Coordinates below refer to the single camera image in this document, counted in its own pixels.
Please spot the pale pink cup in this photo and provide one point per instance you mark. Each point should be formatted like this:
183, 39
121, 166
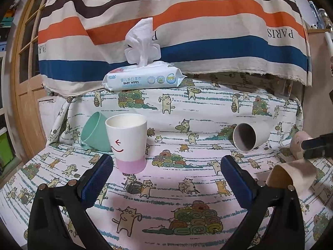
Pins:
296, 143

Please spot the wooden glass door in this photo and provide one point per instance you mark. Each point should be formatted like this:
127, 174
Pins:
24, 83

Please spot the white wet wipe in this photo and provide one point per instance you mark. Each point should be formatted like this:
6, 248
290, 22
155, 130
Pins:
140, 41

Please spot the tan cup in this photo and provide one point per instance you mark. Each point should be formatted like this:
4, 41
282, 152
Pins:
294, 173

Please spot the striped cloth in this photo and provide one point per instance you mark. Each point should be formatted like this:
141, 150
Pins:
208, 31

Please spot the clear plastic bottle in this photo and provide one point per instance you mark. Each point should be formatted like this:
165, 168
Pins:
325, 18

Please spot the white cup with pink base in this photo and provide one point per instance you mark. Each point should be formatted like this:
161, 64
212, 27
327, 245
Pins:
127, 145

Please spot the grey cup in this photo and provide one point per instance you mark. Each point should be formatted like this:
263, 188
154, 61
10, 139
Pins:
257, 134

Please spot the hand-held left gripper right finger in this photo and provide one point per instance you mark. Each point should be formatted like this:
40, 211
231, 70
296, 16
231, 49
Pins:
235, 183

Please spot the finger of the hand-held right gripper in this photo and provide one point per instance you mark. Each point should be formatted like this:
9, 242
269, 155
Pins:
318, 145

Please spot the green storage bin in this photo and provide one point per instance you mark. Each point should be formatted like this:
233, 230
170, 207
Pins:
5, 148

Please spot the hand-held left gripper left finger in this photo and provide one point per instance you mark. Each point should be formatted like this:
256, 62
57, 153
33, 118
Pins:
97, 181

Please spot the baby wipes pack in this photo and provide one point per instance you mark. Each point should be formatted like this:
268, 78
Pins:
145, 79

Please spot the mint green cup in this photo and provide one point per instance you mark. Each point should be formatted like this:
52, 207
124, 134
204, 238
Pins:
95, 131

